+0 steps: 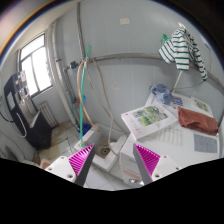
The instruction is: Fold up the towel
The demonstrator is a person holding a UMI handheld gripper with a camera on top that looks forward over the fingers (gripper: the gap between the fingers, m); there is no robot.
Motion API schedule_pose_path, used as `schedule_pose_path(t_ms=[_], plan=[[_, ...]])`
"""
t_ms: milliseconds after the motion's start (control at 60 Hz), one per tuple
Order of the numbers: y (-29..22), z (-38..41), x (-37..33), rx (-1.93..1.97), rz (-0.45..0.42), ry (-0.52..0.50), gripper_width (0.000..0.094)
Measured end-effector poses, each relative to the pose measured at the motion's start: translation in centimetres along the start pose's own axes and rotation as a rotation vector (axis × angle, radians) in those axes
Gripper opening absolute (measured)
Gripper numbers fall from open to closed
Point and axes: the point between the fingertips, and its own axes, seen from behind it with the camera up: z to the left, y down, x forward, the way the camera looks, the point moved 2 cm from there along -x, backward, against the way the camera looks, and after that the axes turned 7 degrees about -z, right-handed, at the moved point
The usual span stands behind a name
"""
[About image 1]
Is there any green mop handle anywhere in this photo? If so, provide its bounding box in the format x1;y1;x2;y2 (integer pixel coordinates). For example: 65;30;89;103
80;44;91;141

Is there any grey vertical wall pipe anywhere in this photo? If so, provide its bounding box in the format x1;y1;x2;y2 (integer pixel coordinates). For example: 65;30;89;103
76;2;85;59

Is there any brown folded towel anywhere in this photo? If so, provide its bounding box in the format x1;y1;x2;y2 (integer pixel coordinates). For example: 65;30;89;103
178;107;219;136

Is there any beige rubber hose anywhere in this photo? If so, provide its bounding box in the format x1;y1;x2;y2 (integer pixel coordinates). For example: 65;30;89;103
76;58;100;132

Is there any blue crumpled cloth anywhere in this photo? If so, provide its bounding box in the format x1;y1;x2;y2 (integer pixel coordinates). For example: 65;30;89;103
150;84;173;105

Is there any white squat floor basin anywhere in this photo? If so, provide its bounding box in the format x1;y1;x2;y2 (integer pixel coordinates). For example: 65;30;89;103
83;126;127;172

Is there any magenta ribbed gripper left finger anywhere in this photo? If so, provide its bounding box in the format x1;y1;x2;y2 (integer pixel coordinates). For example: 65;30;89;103
46;144;95;187

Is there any grey horizontal wall pipe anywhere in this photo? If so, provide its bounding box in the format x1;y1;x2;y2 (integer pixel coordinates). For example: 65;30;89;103
90;53;224;91

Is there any small illustrated booklet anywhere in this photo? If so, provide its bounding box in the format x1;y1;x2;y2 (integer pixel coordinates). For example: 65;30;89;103
191;97;213;116

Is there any white washing machine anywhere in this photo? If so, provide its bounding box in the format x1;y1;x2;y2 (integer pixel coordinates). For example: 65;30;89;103
119;94;220;186

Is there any window with dark frame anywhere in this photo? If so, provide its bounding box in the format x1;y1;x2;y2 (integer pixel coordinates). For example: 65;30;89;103
19;34;52;97

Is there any grey patterned paper sheet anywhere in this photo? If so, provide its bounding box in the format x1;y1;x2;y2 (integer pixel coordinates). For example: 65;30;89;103
194;134;218;153

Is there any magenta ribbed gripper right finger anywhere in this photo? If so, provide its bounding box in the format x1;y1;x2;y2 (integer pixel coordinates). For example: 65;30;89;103
133;143;181;185

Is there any white wall radiator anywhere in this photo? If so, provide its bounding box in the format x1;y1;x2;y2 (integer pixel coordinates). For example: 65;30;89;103
39;101;58;128

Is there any white wall socket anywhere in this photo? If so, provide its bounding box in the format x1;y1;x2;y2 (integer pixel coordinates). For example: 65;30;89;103
120;18;130;25

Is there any green white striped shirt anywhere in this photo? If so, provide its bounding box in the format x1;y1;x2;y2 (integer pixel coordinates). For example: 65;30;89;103
158;28;207;81

